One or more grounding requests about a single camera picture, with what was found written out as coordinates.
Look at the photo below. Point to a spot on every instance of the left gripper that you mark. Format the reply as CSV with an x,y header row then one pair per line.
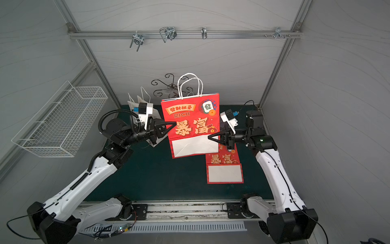
x,y
152,130

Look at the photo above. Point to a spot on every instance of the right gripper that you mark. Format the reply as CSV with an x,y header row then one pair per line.
x,y
230,140

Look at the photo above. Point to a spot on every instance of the red RICH paper bag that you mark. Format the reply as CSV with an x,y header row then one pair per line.
x,y
224,167

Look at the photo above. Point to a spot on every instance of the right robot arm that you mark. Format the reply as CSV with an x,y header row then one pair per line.
x,y
288,219

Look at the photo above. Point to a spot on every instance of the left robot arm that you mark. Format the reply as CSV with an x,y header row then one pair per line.
x,y
57,220

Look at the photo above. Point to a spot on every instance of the white printed paper bag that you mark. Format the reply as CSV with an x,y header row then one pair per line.
x,y
145,98

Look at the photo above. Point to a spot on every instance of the green felt table mat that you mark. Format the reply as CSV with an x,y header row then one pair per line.
x,y
152,174

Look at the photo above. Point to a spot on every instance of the black metal cup tree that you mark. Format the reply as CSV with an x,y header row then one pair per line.
x,y
168,89

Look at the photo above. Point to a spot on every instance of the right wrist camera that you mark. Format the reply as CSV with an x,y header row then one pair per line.
x,y
229,117

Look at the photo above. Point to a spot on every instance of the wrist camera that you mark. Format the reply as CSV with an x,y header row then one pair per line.
x,y
229,117
144,111

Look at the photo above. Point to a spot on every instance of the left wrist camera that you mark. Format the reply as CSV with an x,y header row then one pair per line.
x,y
144,111

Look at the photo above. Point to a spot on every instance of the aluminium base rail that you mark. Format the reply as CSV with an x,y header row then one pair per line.
x,y
186,211

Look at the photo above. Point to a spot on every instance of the aluminium top rail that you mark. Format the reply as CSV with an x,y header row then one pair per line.
x,y
181,34

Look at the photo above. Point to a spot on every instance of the white wire wall basket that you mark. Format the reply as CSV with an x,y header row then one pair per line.
x,y
58,129

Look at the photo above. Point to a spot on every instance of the slotted cable duct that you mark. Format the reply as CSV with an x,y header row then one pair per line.
x,y
188,227

